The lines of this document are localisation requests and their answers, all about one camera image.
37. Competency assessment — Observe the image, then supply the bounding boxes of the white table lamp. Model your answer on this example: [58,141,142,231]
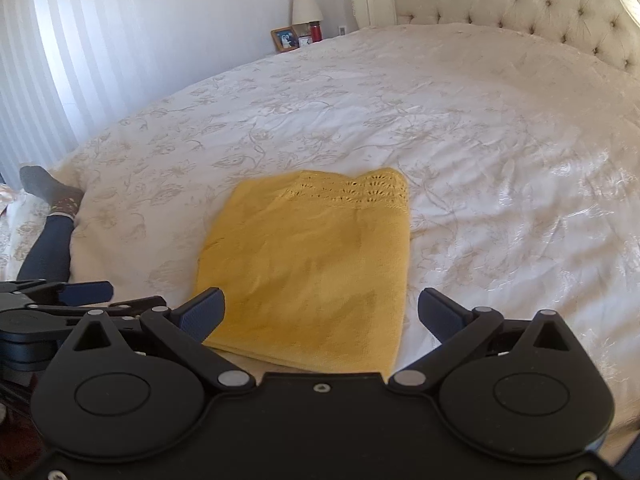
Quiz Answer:
[292,0,323,28]

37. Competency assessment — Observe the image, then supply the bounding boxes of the mustard yellow knit sweater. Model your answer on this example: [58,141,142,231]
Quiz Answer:
[194,168,410,375]

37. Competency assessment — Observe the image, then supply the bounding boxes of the white floral bedspread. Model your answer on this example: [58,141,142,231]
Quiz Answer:
[0,22,640,441]

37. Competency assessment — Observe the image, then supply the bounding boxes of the grey sock foot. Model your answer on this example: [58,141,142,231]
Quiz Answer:
[20,166,85,220]

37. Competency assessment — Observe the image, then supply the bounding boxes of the person's leg dark trousers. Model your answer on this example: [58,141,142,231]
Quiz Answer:
[17,214,75,282]

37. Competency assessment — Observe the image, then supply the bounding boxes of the red bottle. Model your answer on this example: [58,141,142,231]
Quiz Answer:
[309,22,322,44]

